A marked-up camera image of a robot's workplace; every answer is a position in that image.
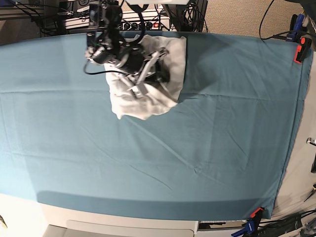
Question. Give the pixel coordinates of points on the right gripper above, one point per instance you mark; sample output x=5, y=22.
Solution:
x=143, y=67

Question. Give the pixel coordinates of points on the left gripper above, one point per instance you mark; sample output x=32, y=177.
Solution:
x=312, y=141

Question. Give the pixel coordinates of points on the white T-shirt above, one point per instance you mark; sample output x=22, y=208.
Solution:
x=162, y=96

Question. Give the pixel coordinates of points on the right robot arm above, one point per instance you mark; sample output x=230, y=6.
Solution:
x=105, y=45

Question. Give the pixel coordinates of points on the black power strip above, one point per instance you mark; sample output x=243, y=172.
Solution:
x=136, y=26

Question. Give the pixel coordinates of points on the orange black clamp bottom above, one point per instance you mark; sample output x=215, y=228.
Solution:
x=260, y=209

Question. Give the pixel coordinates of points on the orange black clamp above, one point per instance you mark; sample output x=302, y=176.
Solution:
x=302, y=50
x=260, y=209

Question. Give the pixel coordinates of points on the blue black clamp bottom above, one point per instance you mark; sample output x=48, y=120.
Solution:
x=249, y=229

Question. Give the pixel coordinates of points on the blue black clamp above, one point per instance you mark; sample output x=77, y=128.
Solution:
x=295, y=27
x=249, y=229

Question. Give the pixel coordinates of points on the teal table cloth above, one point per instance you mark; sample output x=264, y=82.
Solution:
x=219, y=154

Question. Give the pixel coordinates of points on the orange black clamp top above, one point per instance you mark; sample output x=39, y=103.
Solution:
x=302, y=50

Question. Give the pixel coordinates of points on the blue black clamp top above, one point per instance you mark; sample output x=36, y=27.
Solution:
x=295, y=27

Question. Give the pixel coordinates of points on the white cabinet under table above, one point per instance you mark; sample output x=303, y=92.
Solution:
x=81, y=221

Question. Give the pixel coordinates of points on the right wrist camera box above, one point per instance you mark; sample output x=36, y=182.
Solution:
x=138, y=91

